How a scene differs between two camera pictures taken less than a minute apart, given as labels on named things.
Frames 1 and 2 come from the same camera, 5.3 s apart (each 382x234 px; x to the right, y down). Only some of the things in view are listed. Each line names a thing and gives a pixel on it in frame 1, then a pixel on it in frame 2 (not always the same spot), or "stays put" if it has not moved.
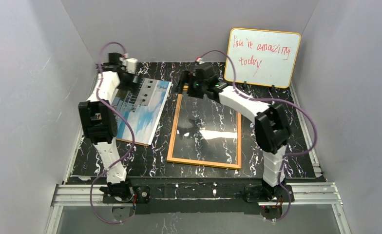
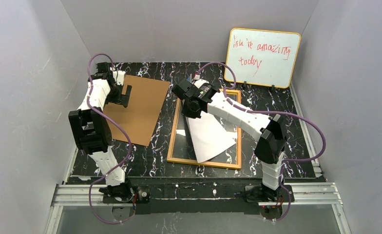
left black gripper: [135, 79] to [123, 95]
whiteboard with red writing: [261, 57] stays put
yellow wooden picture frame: [184, 90] stays put
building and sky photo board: [143, 107] to [208, 136]
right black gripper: [184, 82] to [184, 89]
